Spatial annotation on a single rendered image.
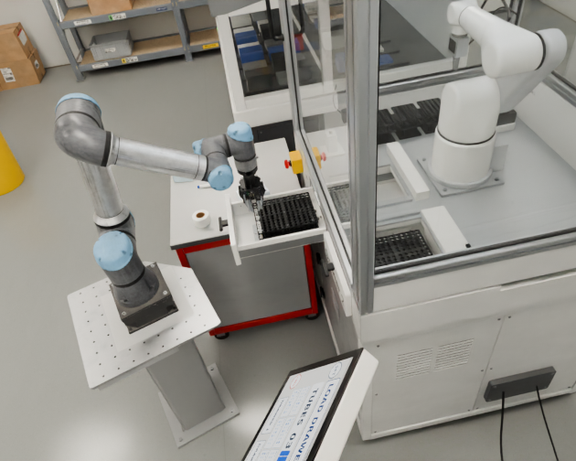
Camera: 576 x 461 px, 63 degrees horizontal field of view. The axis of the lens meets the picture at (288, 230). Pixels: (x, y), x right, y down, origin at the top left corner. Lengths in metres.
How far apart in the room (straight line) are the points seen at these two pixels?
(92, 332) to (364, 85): 1.28
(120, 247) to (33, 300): 1.72
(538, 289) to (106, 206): 1.34
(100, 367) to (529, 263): 1.34
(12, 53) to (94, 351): 4.54
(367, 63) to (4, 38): 5.20
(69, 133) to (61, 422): 1.63
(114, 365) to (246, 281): 0.75
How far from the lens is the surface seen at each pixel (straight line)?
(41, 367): 2.86
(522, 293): 1.57
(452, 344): 1.68
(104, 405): 2.56
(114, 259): 1.53
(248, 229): 1.80
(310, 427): 0.98
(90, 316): 1.84
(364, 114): 0.93
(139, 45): 5.83
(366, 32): 0.87
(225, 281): 2.15
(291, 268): 2.14
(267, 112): 2.42
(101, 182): 1.53
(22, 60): 5.90
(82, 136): 1.32
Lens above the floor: 2.05
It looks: 43 degrees down
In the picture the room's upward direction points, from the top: 9 degrees counter-clockwise
